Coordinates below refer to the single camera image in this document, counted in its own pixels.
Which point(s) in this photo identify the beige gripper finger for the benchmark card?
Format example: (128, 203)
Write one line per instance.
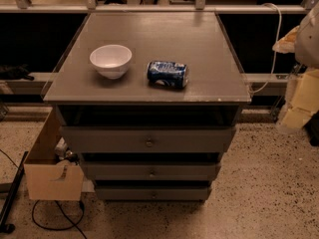
(301, 101)

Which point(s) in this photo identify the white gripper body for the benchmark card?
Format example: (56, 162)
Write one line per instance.
(308, 40)

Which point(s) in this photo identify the grey top drawer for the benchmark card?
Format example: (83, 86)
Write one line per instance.
(128, 140)

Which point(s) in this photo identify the grey drawer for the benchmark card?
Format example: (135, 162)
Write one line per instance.
(128, 140)
(156, 194)
(150, 171)

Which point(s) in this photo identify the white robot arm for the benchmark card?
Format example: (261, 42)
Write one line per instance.
(307, 41)

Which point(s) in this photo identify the grey drawer cabinet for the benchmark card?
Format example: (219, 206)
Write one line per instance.
(212, 98)

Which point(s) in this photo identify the grey bottom drawer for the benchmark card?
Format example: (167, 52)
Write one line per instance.
(156, 194)

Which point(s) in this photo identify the grey middle drawer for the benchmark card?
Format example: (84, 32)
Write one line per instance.
(150, 171)

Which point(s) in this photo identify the blue soda can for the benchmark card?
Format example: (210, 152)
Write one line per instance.
(169, 74)

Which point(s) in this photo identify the white bowl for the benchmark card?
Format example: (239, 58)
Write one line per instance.
(111, 61)

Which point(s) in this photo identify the cardboard box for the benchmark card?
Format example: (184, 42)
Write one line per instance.
(47, 178)

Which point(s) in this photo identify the black stand leg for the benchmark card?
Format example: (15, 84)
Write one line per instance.
(10, 190)

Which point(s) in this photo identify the metal frame rail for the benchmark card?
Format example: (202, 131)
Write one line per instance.
(91, 6)

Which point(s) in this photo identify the black object on rail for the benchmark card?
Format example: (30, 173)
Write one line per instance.
(10, 72)

